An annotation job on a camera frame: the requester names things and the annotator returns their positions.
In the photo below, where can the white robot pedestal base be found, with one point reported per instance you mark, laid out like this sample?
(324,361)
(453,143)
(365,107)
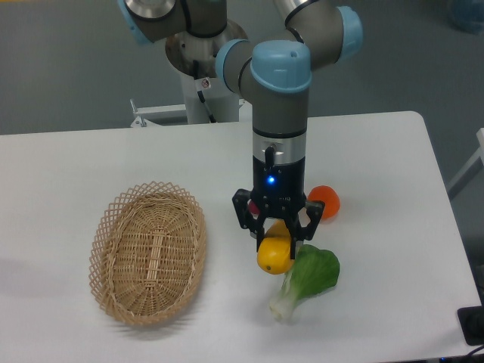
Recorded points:
(193,42)

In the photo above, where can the blue object top right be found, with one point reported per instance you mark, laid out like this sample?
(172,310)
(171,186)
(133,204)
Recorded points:
(466,15)

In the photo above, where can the orange persimmon fruit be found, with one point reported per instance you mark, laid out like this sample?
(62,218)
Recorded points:
(329,197)

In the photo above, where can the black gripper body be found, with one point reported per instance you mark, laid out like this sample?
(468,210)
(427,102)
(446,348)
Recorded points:
(278,192)

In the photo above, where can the yellow mango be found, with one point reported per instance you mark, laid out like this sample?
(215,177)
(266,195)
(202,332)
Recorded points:
(273,255)

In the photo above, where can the white frame at right edge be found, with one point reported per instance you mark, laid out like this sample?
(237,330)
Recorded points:
(468,171)

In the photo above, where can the black device at table edge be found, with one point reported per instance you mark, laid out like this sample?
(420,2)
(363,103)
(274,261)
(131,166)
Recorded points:
(471,322)

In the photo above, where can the green leafy bok choy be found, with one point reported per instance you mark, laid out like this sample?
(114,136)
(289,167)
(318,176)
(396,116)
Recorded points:
(313,272)

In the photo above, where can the red fruit behind gripper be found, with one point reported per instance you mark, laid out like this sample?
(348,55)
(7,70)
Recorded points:
(253,208)

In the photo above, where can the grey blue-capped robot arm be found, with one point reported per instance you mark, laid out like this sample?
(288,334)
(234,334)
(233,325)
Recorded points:
(274,76)

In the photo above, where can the oval wicker basket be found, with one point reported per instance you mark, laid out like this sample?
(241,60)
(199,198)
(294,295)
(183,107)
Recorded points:
(148,255)

